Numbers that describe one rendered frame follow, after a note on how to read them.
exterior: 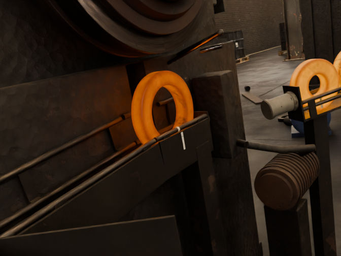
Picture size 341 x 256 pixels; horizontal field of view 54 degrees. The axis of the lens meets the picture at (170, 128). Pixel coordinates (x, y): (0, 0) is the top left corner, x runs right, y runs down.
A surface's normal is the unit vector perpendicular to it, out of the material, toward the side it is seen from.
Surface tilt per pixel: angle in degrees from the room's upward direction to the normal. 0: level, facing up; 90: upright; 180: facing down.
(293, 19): 90
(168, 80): 90
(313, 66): 90
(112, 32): 90
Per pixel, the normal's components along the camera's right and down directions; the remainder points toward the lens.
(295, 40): -0.62, 0.29
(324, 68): 0.28, 0.18
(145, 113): 0.77, 0.01
